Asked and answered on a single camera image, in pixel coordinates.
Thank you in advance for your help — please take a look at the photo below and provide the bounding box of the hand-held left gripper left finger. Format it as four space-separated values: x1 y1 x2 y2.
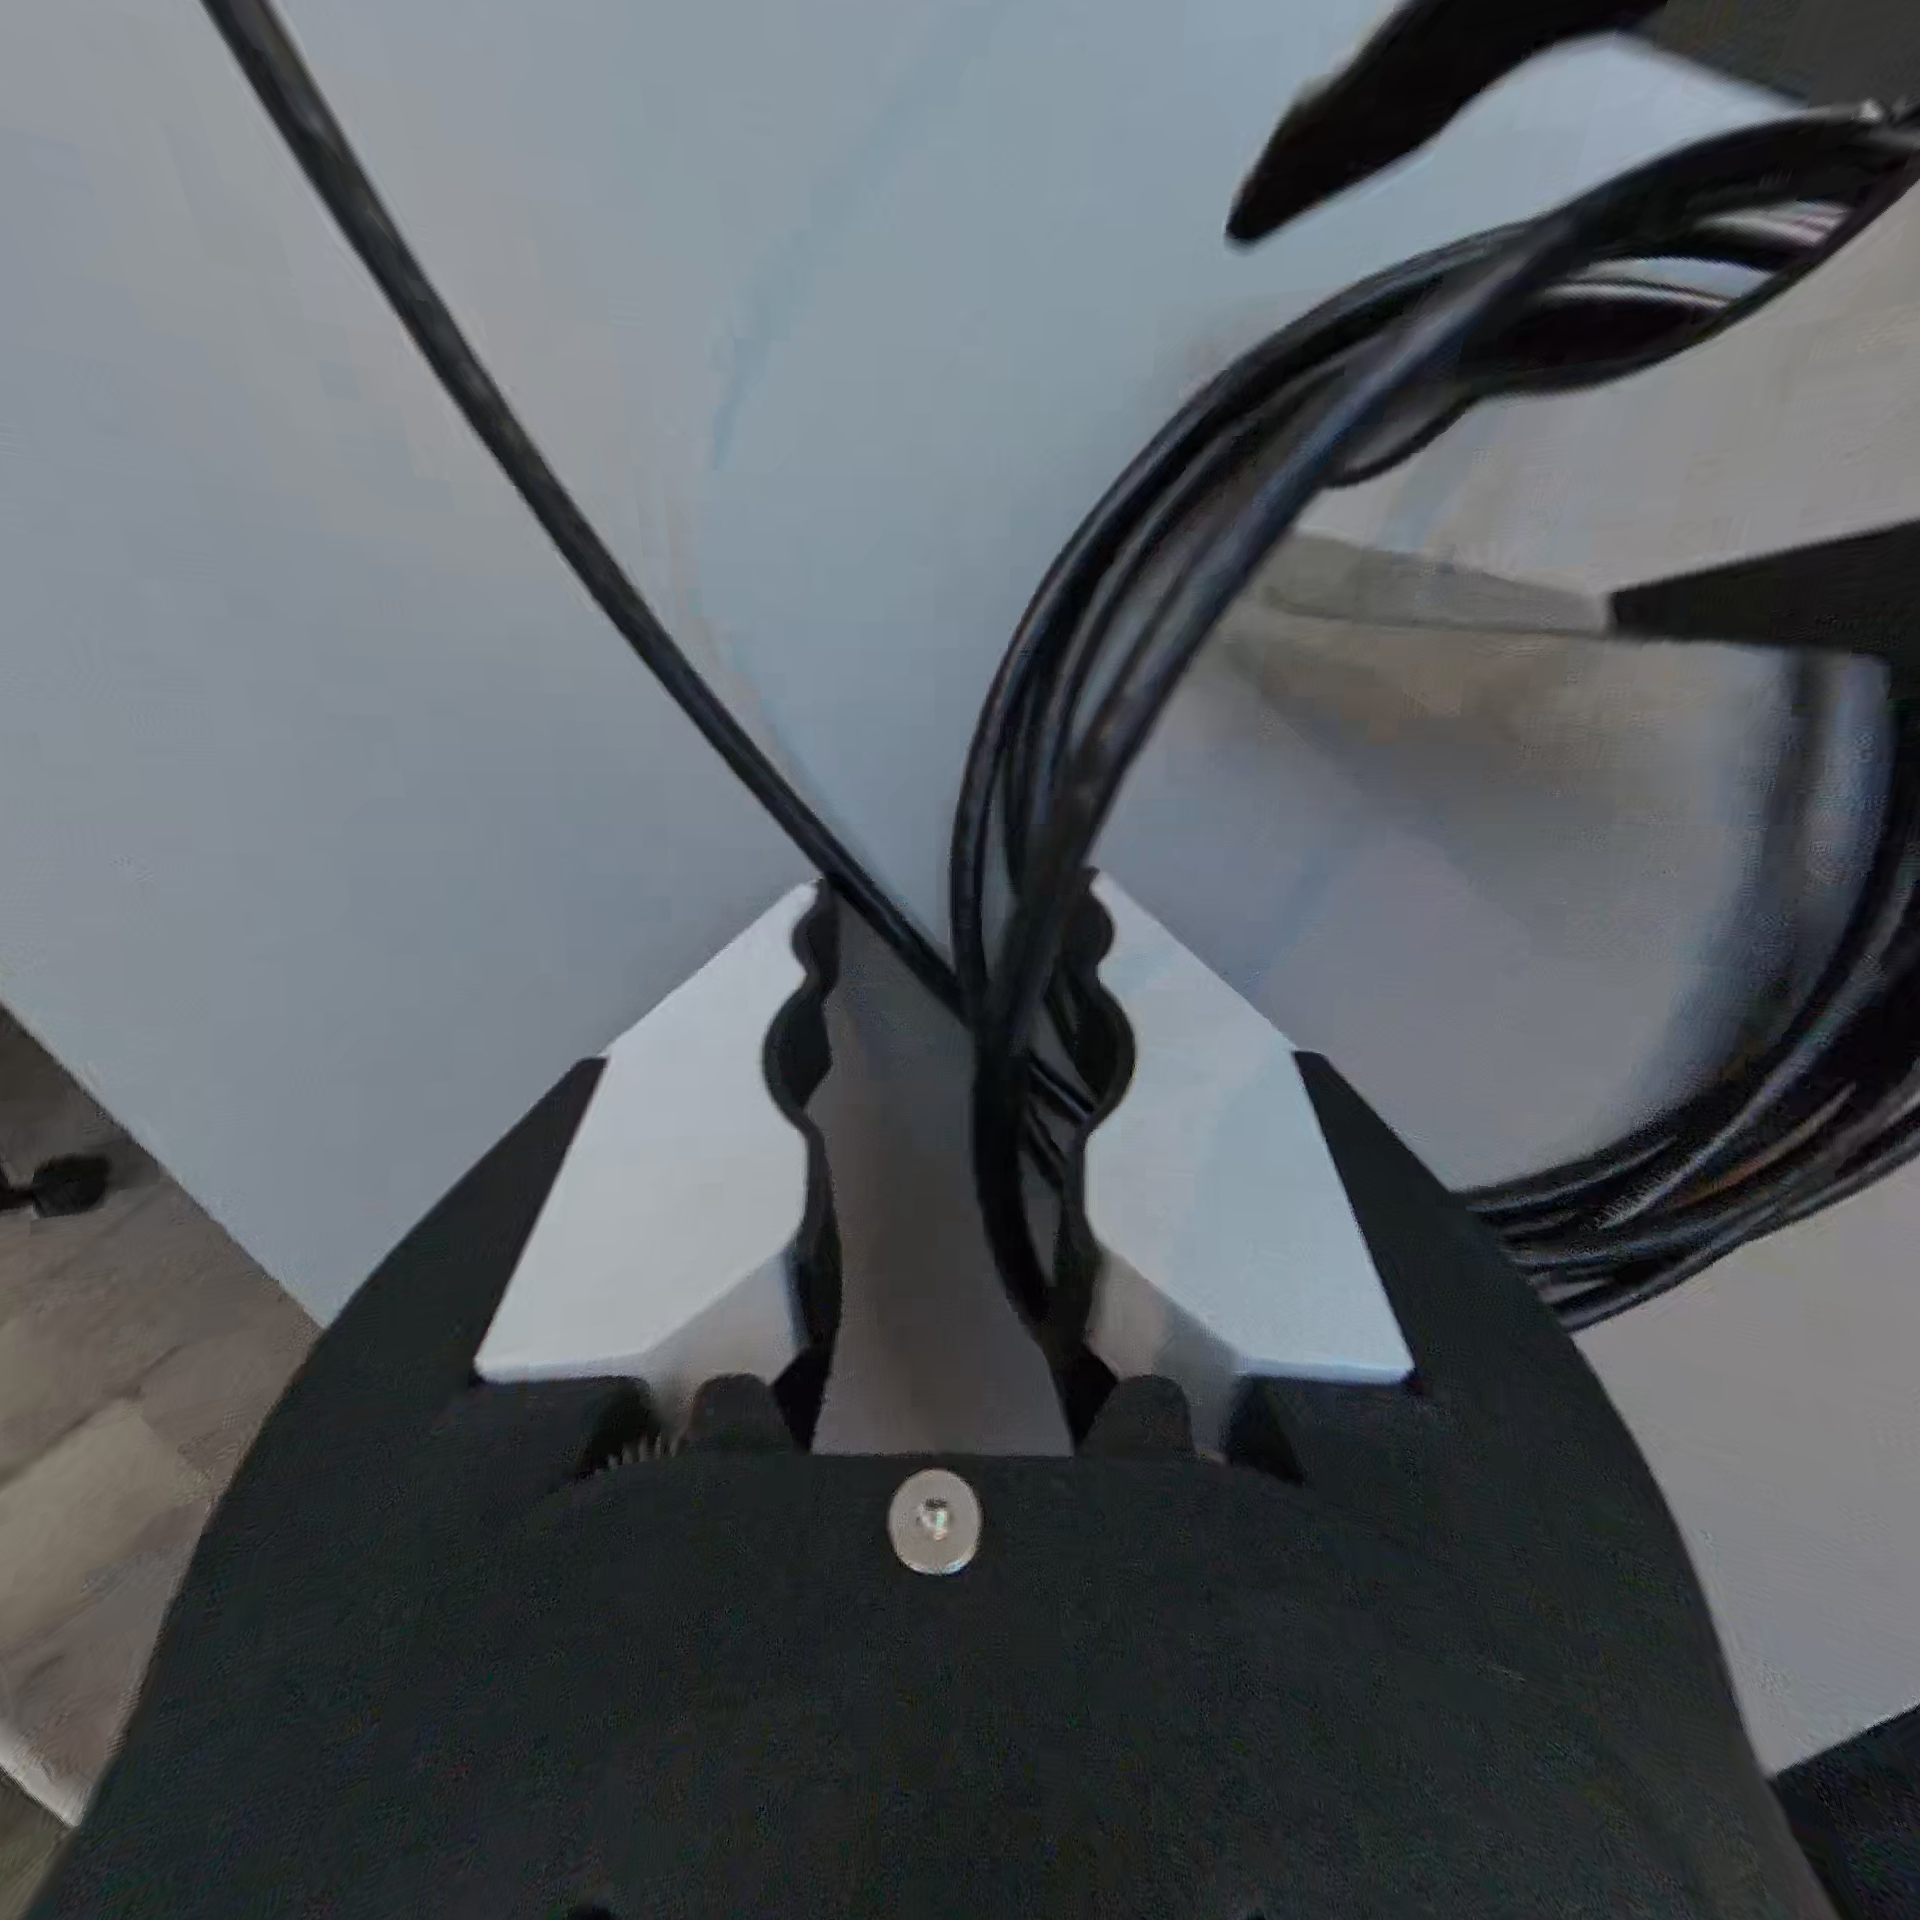
472 882 842 1455

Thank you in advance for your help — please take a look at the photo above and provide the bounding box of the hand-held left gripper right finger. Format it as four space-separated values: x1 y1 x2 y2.
1049 874 1419 1455

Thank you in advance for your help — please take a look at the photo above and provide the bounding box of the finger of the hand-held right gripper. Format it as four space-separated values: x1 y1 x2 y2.
1227 0 1672 244
1607 522 1920 663

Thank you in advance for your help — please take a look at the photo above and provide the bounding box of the black ethernet cable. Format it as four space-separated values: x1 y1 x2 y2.
201 0 1920 1336

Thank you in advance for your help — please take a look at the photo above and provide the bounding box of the grey desk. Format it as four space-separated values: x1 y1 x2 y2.
0 0 1920 1771

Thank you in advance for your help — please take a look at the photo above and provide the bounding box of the small black floor object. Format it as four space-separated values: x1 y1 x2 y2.
0 1151 111 1221

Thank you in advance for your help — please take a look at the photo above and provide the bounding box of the person's dark clothing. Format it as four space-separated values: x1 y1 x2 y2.
1769 1710 1920 1920

